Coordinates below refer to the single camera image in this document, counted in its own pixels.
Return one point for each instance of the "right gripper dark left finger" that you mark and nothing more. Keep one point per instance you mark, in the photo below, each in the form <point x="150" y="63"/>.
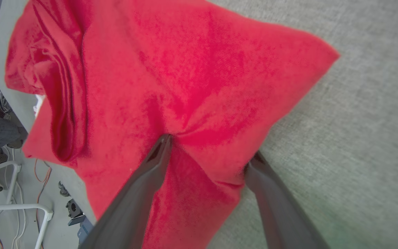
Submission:
<point x="136" y="204"/>

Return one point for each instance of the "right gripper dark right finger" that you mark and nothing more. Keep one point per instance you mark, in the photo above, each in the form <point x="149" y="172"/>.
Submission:
<point x="282" y="214"/>

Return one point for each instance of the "red and white jersey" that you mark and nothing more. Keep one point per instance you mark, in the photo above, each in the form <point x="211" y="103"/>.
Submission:
<point x="185" y="86"/>

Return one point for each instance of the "white metal tube frame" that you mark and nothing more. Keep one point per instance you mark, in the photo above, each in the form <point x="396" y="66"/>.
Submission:
<point x="12" y="207"/>

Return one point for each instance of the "small black fan module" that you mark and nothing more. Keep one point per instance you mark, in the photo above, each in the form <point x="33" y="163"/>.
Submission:
<point x="74" y="209"/>

